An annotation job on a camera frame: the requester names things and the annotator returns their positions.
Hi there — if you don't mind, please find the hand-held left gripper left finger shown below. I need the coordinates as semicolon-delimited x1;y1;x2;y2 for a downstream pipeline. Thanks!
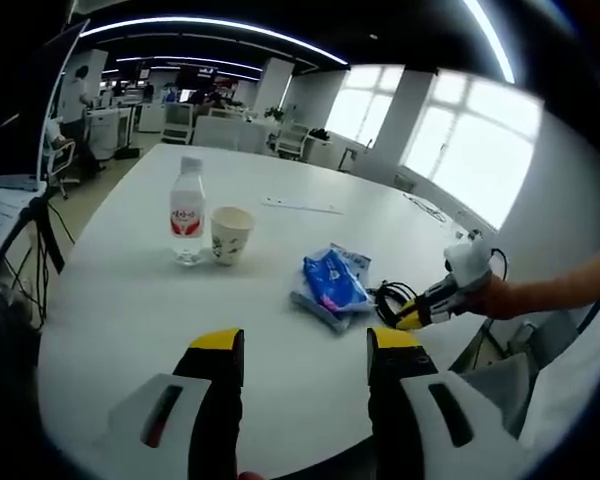
107;327;246;480

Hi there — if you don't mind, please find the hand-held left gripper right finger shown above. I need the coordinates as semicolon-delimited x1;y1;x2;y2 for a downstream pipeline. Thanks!
366;327;502;480

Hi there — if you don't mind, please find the black cable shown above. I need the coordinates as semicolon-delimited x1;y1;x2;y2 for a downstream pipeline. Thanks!
372;281;421;329

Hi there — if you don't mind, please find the small blue wrapper packet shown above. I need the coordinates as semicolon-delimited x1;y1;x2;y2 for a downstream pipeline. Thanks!
302;247;374;314

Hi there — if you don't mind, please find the blue plastic snack bag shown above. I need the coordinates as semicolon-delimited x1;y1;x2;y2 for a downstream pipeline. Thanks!
289;242;374;335

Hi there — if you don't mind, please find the white paper cup green print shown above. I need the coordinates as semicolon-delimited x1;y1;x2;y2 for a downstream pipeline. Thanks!
209;205;256;266

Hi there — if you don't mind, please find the clear water bottle red label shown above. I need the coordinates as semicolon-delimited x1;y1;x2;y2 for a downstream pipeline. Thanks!
168;155;206;267

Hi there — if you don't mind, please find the person's right hand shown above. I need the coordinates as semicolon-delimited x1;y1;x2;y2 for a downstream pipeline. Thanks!
472;277;519;321

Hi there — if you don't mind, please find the white table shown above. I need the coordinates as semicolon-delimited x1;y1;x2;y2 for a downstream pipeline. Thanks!
37;142;511;476

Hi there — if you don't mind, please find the grey office chair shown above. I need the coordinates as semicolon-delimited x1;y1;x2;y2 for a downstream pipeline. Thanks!
449;309;581;441

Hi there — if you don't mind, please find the large window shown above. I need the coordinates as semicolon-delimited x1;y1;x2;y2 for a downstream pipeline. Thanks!
402;74;544;229
327;64;404;151

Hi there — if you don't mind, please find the person's white shirt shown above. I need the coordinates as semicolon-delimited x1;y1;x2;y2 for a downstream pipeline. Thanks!
519;299;600;451

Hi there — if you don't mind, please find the white office chair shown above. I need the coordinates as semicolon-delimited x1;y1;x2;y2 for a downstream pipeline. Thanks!
162;102;196;146
44;124;79;199
274;122;311;161

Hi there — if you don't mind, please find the ceiling light strip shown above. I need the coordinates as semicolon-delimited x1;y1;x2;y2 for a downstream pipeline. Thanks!
462;0;516;84
79;17;349;66

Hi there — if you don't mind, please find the black tripod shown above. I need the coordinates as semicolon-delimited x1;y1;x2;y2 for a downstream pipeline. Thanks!
0;192;76;326

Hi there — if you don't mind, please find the white mesh chair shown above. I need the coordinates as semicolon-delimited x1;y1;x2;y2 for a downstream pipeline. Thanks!
0;184;41;281

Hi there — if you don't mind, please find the right hand-held gripper cable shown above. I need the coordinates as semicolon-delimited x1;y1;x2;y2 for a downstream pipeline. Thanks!
489;247;510;281

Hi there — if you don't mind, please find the loose thin cable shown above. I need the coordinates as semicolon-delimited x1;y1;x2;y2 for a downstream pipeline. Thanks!
402;192;449;224

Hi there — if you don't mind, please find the white cable cover strip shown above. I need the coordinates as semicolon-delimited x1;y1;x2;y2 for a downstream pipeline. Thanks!
259;195;344;216

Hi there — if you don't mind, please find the metal frame stand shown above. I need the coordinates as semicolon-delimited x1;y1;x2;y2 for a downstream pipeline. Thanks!
337;147;359;174

